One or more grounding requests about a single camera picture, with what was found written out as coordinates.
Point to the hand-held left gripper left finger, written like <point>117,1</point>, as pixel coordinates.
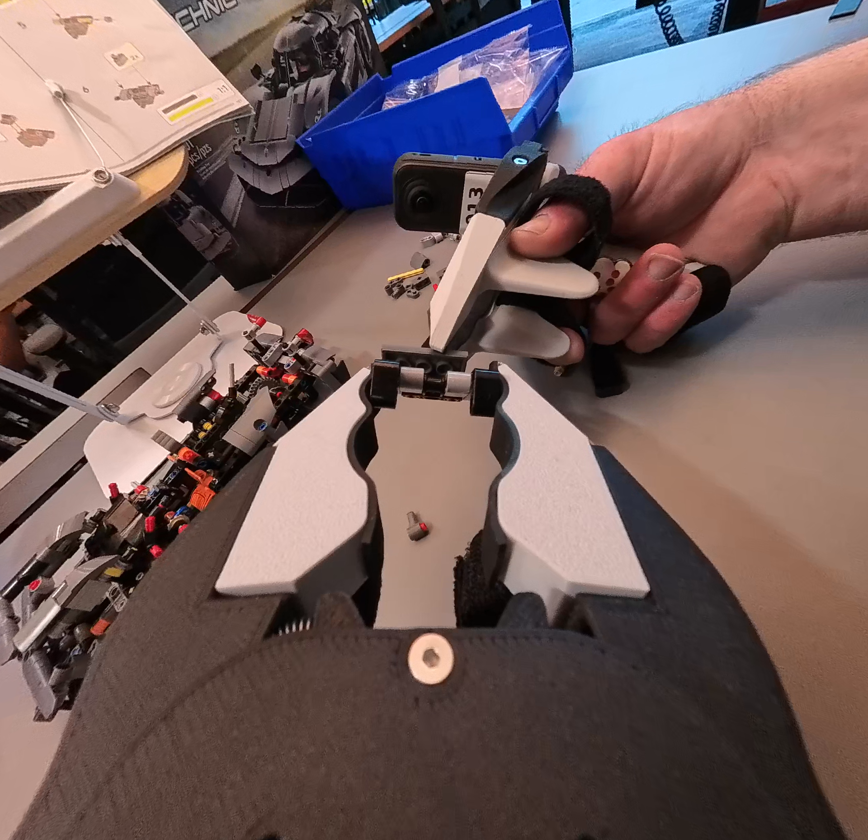
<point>298,514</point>

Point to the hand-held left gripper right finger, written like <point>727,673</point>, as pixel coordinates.
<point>569,514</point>

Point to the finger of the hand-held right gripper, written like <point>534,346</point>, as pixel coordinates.
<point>468,277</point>

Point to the small black lego assembly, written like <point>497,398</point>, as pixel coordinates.
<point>385,382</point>

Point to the person's right forearm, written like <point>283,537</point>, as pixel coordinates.
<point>834,141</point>

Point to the pile of loose lego pieces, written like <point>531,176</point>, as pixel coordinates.
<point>407,287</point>

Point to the large lego car model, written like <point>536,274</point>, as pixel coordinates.
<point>237,436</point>

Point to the grey lego pin red tip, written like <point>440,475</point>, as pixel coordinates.
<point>415,528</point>

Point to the dark lego set box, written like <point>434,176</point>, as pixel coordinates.
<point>305,53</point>

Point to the lego instruction booklet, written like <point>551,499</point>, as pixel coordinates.
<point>102,40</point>

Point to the clear plastic bags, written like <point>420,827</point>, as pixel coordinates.
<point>475,74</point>

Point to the blue plastic bin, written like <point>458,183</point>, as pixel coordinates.
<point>380,155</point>

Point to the white book stand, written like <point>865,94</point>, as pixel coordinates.
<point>68,209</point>

